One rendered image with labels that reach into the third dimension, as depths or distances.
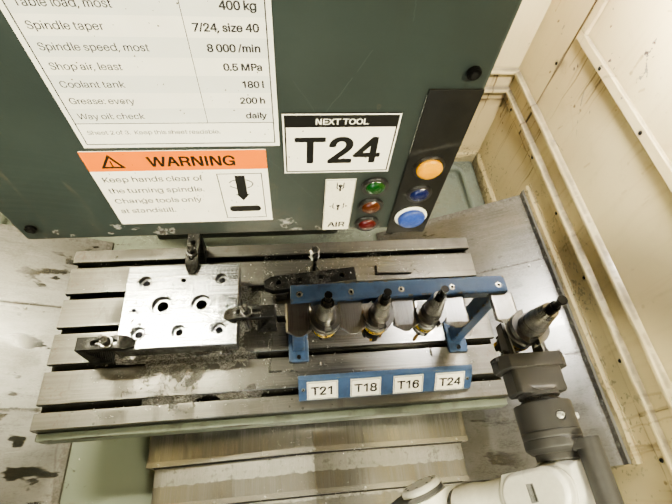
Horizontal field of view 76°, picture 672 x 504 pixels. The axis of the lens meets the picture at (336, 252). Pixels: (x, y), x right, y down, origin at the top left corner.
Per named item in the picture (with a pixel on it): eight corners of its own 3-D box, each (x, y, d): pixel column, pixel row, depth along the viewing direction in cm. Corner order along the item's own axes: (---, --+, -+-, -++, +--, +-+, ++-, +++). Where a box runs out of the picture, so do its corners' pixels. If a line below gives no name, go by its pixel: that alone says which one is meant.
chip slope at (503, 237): (575, 471, 131) (631, 463, 108) (349, 493, 124) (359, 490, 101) (495, 230, 176) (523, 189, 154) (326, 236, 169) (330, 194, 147)
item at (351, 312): (366, 333, 87) (366, 332, 86) (340, 335, 86) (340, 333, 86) (362, 302, 91) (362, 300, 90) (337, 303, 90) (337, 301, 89)
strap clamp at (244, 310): (277, 331, 118) (274, 309, 105) (228, 334, 117) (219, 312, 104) (276, 320, 120) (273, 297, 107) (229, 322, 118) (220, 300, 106)
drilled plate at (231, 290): (239, 349, 111) (236, 343, 106) (122, 356, 108) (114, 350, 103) (241, 271, 122) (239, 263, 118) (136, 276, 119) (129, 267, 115)
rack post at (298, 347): (309, 362, 114) (311, 320, 89) (289, 363, 114) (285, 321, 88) (307, 326, 119) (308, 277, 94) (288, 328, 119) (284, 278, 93)
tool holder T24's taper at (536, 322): (540, 313, 73) (560, 296, 67) (547, 338, 71) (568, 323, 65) (515, 313, 73) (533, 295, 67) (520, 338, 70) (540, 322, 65)
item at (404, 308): (419, 330, 88) (419, 329, 87) (393, 332, 88) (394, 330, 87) (413, 299, 92) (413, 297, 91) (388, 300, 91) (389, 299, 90)
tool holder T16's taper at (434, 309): (436, 299, 90) (445, 284, 85) (445, 318, 88) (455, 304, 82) (417, 304, 89) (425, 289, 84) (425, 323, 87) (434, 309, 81)
